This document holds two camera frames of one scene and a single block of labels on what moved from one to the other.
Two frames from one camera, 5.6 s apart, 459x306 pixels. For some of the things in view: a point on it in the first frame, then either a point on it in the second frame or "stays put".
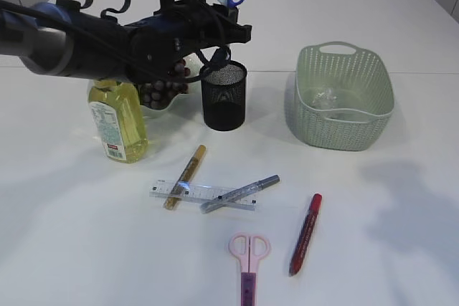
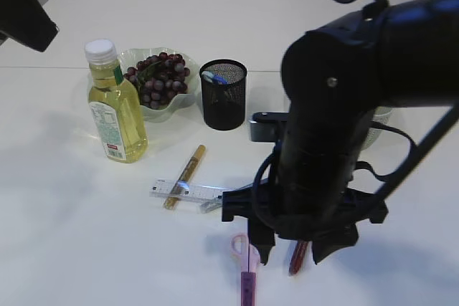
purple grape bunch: x=157 y=94 stays put
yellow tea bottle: x=117 y=112 stays put
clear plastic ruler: x=199 y=192 stays put
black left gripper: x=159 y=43 → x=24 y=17
